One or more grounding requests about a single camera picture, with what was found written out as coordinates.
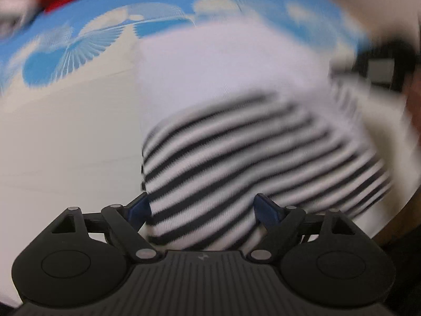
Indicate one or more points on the white garment with wide stripes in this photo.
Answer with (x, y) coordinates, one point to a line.
(230, 121)

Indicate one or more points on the white towel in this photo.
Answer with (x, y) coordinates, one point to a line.
(16, 10)

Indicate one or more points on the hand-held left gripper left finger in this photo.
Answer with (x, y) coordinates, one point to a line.
(138, 209)

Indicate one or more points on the blue white patterned bed sheet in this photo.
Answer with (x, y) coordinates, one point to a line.
(65, 121)

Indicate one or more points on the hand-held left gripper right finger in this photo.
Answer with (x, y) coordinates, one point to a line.
(268, 212)

